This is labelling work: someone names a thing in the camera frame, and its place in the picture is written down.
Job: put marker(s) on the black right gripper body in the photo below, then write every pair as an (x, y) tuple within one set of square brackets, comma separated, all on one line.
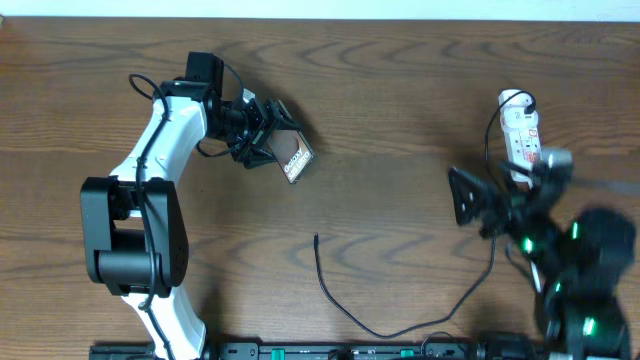
[(512, 222)]

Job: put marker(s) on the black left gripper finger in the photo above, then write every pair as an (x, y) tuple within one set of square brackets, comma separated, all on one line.
[(255, 157), (281, 118)]

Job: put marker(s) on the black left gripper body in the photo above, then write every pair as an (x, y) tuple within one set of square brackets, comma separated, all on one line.
[(258, 126)]

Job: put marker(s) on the Galaxy S25 Ultra smartphone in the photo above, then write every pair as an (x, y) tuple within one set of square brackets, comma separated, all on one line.
[(292, 151)]

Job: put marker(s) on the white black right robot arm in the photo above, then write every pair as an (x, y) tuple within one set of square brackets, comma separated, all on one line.
[(577, 309)]

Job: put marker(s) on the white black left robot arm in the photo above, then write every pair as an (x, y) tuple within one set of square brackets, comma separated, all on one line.
[(135, 238)]

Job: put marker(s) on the white power strip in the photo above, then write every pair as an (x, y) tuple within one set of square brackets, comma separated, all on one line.
[(519, 123)]

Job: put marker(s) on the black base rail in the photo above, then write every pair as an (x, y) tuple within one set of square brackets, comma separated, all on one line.
[(437, 346)]

